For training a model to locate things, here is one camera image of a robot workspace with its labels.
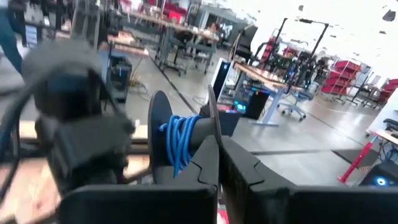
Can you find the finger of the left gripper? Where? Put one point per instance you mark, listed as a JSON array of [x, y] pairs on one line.
[[295, 205], [140, 205]]

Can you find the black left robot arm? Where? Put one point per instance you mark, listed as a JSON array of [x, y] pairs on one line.
[[62, 59]]

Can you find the black equipment cart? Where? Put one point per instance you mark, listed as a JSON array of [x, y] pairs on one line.
[[119, 77]]

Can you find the black computer blue light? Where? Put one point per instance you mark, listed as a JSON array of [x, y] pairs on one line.
[[381, 177]]

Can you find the light office chair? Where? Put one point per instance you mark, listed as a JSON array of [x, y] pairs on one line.
[[295, 102]]

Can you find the black box red lid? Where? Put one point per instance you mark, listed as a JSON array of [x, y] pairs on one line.
[[230, 121]]

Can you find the black computer coloured lights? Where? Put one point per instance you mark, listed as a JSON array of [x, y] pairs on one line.
[[253, 102]]

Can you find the wooden desk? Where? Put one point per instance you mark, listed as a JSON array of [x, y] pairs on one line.
[[264, 77]]

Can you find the red storage bin rack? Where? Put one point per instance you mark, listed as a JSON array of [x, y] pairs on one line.
[[342, 77]]

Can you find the gray work desk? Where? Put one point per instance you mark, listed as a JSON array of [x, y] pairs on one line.
[[174, 34]]

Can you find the white computer tower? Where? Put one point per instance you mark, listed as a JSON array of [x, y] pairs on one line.
[[221, 77]]

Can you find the person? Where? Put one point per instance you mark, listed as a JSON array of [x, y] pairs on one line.
[[212, 32]]

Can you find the black office chair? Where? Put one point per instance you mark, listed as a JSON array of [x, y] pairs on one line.
[[247, 40]]

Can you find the red post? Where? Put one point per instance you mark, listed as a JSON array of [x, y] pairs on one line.
[[357, 160]]

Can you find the black camera rig frame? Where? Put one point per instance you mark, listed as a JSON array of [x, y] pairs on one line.
[[314, 46]]

